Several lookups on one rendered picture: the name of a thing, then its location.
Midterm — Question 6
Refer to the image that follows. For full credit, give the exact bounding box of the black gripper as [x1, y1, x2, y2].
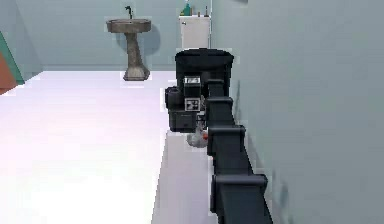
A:
[164, 85, 199, 133]

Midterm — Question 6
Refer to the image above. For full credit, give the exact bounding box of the grey round lump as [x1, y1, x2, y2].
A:
[185, 127, 209, 148]

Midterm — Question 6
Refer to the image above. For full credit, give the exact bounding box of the white toilet with black seat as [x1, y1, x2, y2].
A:
[174, 15, 235, 100]

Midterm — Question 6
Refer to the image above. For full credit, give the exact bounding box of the teal bottle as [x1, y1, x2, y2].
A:
[181, 2, 193, 17]

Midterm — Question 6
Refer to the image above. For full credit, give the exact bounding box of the teal and orange panel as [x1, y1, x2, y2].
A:
[0, 30, 26, 96]

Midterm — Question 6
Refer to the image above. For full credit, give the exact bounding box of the grey pedestal sink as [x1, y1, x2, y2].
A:
[105, 17, 153, 82]

